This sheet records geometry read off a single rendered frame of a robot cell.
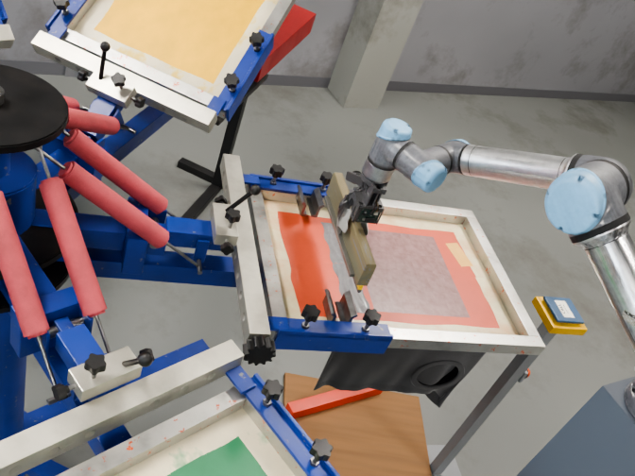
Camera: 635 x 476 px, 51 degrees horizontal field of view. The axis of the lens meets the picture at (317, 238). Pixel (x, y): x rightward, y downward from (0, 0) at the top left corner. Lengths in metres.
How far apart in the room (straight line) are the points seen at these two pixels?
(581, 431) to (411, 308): 0.53
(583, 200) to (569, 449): 0.66
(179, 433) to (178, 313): 1.56
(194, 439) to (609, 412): 0.90
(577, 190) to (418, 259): 0.82
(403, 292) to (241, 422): 0.67
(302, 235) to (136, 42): 0.79
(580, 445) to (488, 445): 1.35
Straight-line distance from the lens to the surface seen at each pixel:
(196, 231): 1.71
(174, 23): 2.23
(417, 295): 1.93
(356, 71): 4.64
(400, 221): 2.17
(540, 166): 1.54
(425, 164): 1.55
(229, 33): 2.20
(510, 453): 3.08
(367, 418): 2.81
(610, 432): 1.66
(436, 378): 2.07
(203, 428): 1.45
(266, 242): 1.82
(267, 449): 1.46
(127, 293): 2.95
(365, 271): 1.65
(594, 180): 1.35
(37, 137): 1.45
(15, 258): 1.42
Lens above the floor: 2.16
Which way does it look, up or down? 38 degrees down
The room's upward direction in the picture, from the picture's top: 23 degrees clockwise
